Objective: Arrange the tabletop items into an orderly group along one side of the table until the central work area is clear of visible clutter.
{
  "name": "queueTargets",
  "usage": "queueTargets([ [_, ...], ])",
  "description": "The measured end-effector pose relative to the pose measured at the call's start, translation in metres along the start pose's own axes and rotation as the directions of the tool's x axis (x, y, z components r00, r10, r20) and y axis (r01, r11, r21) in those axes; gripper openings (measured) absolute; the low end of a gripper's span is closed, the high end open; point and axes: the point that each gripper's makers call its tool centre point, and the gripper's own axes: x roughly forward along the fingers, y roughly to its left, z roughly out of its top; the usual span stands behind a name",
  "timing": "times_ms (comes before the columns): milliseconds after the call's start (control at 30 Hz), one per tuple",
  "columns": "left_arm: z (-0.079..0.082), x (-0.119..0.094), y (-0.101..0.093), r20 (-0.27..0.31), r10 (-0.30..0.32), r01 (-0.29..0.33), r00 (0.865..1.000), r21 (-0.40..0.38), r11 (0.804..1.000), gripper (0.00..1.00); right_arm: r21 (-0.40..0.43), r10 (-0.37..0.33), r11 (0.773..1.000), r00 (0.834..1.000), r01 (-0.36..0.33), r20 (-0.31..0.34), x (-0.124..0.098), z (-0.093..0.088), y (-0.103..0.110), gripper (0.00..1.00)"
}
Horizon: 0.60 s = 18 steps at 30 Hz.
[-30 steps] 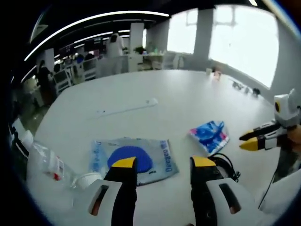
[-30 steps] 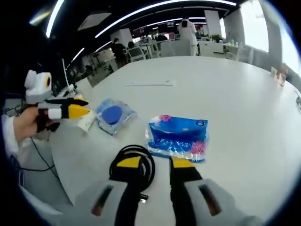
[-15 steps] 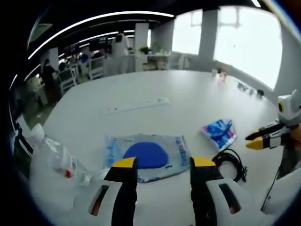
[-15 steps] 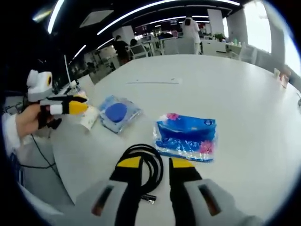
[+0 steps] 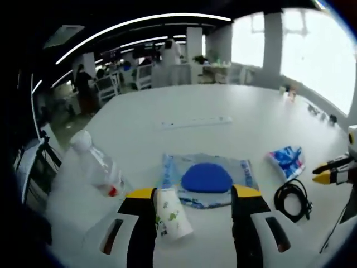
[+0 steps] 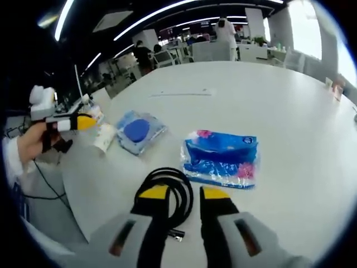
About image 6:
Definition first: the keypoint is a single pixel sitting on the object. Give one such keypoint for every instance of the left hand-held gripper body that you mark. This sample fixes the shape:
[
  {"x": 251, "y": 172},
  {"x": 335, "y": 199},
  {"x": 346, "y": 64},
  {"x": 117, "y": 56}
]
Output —
[{"x": 42, "y": 106}]

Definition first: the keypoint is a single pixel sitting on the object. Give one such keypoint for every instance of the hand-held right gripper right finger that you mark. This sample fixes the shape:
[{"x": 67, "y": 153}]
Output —
[{"x": 220, "y": 223}]

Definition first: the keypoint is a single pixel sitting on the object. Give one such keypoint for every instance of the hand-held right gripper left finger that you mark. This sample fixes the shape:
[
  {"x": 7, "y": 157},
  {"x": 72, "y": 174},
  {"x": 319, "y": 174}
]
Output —
[{"x": 125, "y": 231}]

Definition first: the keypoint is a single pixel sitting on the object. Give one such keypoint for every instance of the clear plastic bottle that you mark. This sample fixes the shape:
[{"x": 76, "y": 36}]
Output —
[{"x": 93, "y": 109}]

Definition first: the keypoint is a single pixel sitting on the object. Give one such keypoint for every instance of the white paper cup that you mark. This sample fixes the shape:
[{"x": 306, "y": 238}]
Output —
[{"x": 104, "y": 138}]

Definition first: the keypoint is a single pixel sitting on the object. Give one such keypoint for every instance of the clear wipes packet blue lid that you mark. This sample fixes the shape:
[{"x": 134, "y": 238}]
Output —
[{"x": 138, "y": 131}]

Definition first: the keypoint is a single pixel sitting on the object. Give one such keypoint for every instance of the blue flowered tissue packet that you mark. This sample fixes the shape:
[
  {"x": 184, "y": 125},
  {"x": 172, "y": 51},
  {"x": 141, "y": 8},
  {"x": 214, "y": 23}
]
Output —
[{"x": 223, "y": 156}]

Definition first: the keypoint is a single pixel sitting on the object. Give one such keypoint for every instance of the person's left hand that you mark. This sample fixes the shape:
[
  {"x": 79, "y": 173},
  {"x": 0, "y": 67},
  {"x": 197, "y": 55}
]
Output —
[{"x": 32, "y": 142}]

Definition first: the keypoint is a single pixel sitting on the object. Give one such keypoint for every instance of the long ceiling light strip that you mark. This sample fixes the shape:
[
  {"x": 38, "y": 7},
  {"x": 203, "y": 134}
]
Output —
[
  {"x": 62, "y": 19},
  {"x": 145, "y": 21}
]

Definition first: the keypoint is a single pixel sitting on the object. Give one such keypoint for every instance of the white office chair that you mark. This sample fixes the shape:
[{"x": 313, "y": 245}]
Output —
[{"x": 163, "y": 59}]

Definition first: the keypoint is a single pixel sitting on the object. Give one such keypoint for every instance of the clear tape strip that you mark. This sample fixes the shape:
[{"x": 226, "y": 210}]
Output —
[{"x": 181, "y": 93}]

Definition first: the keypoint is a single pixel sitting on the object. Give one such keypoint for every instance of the ceiling air vent panel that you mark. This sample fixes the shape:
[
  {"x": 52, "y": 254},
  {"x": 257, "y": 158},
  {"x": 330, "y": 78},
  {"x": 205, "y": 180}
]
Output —
[{"x": 113, "y": 21}]

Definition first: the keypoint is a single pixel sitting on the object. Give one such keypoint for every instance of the white table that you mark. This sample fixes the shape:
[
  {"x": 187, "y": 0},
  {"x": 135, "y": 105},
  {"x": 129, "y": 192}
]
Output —
[{"x": 223, "y": 106}]

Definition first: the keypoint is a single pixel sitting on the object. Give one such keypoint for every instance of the white cabinet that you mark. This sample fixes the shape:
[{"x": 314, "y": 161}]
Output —
[{"x": 253, "y": 53}]

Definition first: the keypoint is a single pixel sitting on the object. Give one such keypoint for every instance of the small pink card stand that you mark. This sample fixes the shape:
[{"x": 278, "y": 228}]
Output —
[{"x": 336, "y": 89}]

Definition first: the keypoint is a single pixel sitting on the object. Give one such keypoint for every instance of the green potted plant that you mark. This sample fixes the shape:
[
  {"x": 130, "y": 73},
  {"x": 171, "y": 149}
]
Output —
[{"x": 258, "y": 41}]

